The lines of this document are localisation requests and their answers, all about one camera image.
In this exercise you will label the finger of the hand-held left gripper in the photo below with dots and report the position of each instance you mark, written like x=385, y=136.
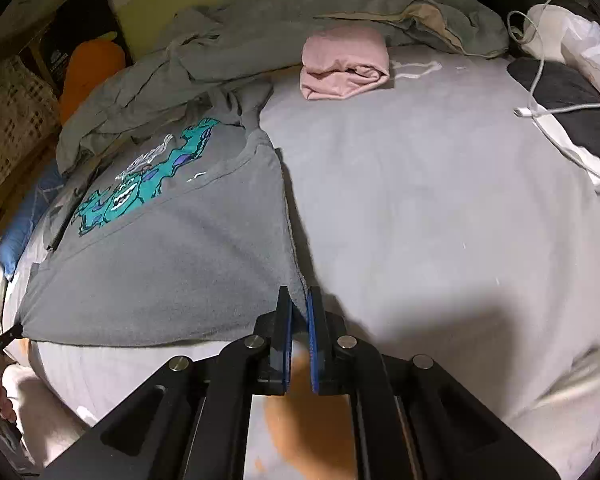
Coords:
x=5, y=338

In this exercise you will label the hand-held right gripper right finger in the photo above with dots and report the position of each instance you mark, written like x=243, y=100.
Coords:
x=314, y=350

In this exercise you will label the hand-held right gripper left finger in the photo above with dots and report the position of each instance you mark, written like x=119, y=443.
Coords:
x=287, y=350

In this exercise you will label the grey monster print t-shirt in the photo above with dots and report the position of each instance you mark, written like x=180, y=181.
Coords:
x=180, y=260

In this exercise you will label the blue cloth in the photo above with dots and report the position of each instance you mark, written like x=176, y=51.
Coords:
x=25, y=225

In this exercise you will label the orange plush toy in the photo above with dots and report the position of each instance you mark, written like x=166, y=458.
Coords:
x=92, y=77

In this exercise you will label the folded pink cloth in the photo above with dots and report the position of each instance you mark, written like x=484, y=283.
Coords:
x=342, y=62

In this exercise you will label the black printed cushion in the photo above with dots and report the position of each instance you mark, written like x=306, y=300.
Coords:
x=80, y=15

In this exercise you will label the grey-green crumpled blanket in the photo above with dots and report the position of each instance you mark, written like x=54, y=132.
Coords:
x=305, y=10

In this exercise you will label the dark grey cloth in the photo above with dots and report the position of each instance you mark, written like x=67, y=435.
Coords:
x=555, y=85

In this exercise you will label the white plastic bag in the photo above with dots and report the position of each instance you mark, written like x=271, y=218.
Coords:
x=590, y=45

